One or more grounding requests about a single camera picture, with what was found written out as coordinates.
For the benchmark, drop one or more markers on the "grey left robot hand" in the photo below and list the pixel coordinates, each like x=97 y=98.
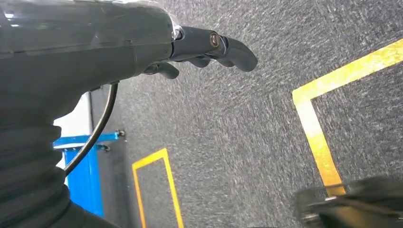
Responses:
x=78 y=63

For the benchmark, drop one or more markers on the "blue wheeled storage rack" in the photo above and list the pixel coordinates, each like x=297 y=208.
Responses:
x=83 y=188

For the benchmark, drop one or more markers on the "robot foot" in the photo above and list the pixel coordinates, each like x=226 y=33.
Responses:
x=362 y=207

